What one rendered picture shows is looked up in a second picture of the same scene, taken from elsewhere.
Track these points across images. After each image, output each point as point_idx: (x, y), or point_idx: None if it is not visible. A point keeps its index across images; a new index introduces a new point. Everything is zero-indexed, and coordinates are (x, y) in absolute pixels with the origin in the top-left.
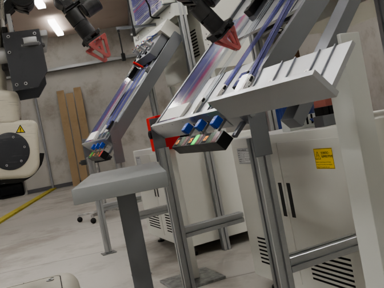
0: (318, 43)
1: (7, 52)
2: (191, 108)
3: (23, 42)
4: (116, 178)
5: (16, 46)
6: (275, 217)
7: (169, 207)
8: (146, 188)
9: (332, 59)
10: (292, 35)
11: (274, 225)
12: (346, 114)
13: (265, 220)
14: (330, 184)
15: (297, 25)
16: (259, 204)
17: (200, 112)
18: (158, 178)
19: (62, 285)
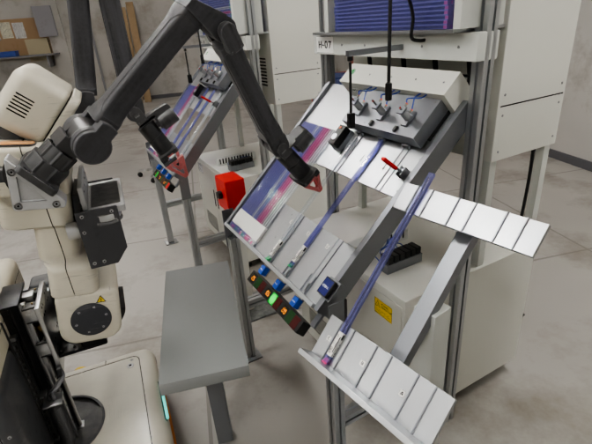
0: (411, 315)
1: (82, 233)
2: (267, 237)
3: (99, 220)
4: (199, 353)
5: (92, 225)
6: (338, 392)
7: (236, 285)
8: (229, 379)
9: (432, 407)
10: (380, 233)
11: (336, 400)
12: (422, 371)
13: (329, 392)
14: (384, 329)
15: (386, 224)
16: (326, 381)
17: (279, 275)
18: (240, 371)
19: (143, 381)
